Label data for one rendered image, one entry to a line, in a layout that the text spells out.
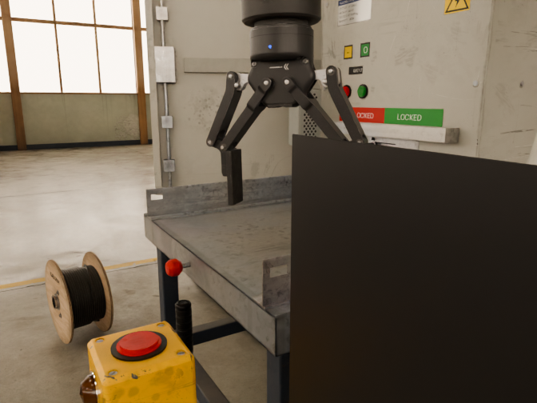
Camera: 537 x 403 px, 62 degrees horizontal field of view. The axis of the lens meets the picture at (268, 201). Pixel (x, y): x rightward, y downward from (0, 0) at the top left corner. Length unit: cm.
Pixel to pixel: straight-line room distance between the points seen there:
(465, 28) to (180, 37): 79
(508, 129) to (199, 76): 85
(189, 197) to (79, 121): 1080
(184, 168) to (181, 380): 103
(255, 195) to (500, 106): 62
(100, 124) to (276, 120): 1066
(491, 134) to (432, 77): 16
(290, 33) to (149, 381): 37
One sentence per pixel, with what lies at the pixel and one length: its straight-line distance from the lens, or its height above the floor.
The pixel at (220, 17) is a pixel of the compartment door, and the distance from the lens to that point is 141.
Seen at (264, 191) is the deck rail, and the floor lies 88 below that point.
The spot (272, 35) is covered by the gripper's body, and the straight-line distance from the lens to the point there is 52.
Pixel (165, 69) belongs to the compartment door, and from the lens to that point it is 137.
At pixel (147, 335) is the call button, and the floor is 91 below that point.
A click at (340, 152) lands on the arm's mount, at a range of 25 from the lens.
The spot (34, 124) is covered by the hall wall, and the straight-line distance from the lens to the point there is 1179.
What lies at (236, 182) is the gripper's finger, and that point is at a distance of 58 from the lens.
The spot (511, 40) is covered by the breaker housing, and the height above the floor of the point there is 123.
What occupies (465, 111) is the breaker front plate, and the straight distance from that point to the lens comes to 94.
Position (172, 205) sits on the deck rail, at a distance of 112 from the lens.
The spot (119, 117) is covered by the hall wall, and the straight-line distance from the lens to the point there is 1205.
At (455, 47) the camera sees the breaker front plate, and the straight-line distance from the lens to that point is 96.
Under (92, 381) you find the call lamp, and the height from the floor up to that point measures 88.
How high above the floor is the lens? 112
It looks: 13 degrees down
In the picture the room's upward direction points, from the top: straight up
